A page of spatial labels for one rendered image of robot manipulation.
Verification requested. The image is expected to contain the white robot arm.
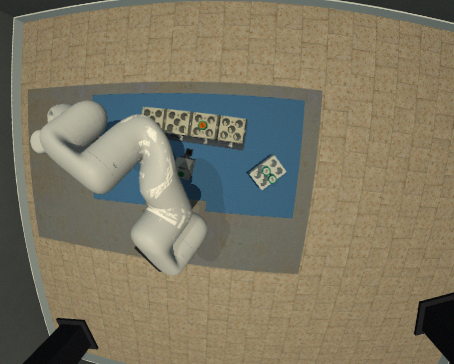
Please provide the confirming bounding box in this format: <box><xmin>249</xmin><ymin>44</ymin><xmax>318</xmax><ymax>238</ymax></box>
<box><xmin>30</xmin><ymin>100</ymin><xmax>207</xmax><ymax>276</ymax></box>

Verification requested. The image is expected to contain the blue bench mat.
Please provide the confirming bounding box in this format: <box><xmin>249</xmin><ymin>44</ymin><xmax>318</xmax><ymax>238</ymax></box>
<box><xmin>92</xmin><ymin>93</ymin><xmax>305</xmax><ymax>218</ymax></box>

